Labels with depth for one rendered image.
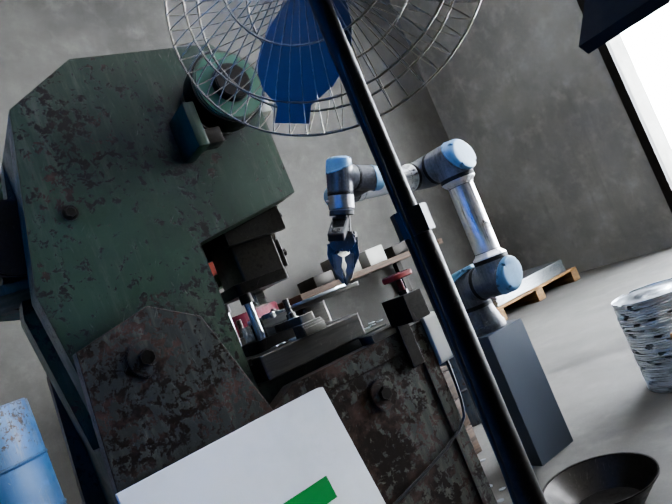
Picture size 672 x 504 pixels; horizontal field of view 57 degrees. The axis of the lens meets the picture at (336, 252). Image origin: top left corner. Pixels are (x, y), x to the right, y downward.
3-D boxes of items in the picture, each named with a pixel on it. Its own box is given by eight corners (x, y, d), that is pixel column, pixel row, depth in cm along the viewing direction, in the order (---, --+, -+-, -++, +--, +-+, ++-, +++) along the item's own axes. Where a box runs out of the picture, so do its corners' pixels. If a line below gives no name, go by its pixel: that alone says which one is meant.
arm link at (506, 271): (497, 294, 212) (438, 150, 216) (532, 284, 201) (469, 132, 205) (476, 305, 205) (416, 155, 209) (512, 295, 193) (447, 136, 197)
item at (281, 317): (273, 332, 178) (267, 317, 178) (296, 324, 165) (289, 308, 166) (246, 344, 173) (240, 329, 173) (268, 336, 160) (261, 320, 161)
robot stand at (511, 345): (533, 440, 223) (484, 325, 225) (573, 440, 208) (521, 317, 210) (502, 464, 213) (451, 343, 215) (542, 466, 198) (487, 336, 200)
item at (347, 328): (290, 354, 195) (283, 337, 196) (367, 333, 158) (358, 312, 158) (205, 393, 178) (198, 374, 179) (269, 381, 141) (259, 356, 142)
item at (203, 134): (262, 147, 161) (230, 70, 162) (281, 128, 151) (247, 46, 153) (184, 164, 148) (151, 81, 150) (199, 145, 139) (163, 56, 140)
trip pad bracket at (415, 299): (424, 361, 160) (395, 291, 161) (448, 356, 152) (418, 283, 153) (408, 370, 157) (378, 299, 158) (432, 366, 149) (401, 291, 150)
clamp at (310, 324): (296, 336, 163) (281, 301, 164) (326, 327, 149) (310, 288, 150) (277, 345, 160) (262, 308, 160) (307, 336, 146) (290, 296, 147)
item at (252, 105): (192, 199, 203) (175, 150, 205) (277, 109, 149) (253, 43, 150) (141, 210, 194) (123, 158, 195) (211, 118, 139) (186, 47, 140)
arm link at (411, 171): (417, 163, 225) (315, 184, 194) (438, 151, 216) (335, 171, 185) (429, 192, 224) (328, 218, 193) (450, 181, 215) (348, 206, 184)
